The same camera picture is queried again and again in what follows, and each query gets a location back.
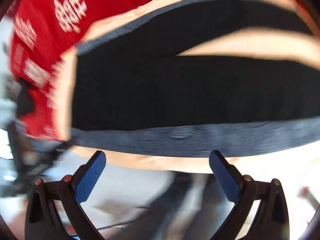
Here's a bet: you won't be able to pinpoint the black pants with patterned waistband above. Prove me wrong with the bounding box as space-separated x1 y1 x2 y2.
71 0 319 157

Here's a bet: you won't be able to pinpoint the cream peach cloth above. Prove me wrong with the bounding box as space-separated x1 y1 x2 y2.
53 0 319 173

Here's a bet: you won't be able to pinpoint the red blanket with white characters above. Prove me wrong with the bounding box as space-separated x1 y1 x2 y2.
7 0 311 142

